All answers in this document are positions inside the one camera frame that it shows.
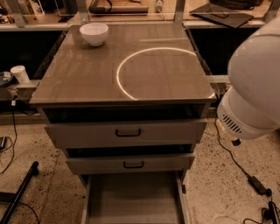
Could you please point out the white ceramic bowl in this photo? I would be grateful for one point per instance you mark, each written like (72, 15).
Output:
(94, 33)

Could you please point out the white paper cup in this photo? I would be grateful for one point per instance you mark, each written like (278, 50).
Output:
(20, 73)

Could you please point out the dark blue rxbar wrapper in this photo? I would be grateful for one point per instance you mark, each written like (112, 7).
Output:
(236, 142)

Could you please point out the grey drawer cabinet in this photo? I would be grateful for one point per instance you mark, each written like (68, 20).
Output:
(142, 72)

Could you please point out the white gripper with vents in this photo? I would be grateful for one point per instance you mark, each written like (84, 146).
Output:
(240, 123)

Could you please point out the black laptop on shelf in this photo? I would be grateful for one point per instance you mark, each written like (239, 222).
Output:
(221, 15)

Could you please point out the dark round dish left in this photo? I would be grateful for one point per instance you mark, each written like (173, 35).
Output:
(6, 79)

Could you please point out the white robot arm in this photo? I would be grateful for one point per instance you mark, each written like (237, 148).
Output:
(254, 70)

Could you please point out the open bottom drawer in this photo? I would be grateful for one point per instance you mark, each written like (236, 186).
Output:
(135, 198)

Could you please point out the black power adapter brick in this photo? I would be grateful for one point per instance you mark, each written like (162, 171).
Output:
(257, 185)

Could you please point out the top drawer with handle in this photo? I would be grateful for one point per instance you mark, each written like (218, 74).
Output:
(125, 134)

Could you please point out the black metal stand leg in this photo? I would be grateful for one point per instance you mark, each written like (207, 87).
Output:
(13, 199)

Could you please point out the black plug bottom right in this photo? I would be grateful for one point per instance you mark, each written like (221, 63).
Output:
(271, 213)

